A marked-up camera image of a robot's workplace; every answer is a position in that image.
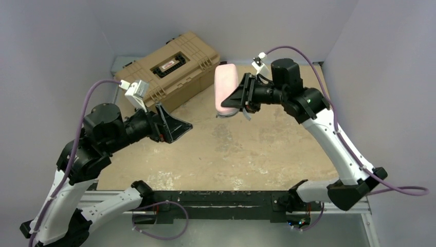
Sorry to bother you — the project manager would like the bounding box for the pink grey umbrella case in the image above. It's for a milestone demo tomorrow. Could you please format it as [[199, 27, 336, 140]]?
[[214, 64, 239, 118]]

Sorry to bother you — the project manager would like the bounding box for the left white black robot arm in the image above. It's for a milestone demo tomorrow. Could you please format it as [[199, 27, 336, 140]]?
[[20, 103, 193, 246]]

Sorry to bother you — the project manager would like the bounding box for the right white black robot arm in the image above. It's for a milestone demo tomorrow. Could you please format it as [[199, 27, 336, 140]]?
[[214, 58, 387, 211]]

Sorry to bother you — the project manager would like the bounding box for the tan plastic toolbox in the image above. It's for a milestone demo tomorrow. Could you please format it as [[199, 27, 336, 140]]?
[[114, 31, 221, 112]]

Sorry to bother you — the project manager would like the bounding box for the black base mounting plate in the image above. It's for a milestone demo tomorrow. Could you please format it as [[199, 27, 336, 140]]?
[[120, 189, 323, 226]]

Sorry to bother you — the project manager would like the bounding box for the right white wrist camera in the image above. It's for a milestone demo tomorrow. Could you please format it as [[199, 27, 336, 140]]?
[[251, 52, 269, 76]]

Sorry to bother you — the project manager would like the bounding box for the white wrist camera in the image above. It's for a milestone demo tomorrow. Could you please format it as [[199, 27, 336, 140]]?
[[251, 52, 269, 76], [119, 80, 149, 112]]

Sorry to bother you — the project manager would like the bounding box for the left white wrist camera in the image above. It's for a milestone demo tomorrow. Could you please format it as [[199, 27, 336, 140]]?
[[119, 80, 149, 112]]

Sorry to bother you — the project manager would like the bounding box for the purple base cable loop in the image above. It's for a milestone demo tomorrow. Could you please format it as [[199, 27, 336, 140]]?
[[131, 200, 189, 241]]

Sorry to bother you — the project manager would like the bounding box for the aluminium frame rail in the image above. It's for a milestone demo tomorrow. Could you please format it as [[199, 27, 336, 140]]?
[[73, 189, 373, 216]]

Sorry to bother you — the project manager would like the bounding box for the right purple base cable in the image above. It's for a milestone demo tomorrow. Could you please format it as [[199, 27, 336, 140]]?
[[289, 202, 325, 233]]

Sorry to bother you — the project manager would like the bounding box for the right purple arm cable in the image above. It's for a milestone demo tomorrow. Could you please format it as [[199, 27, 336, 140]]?
[[265, 45, 430, 197]]

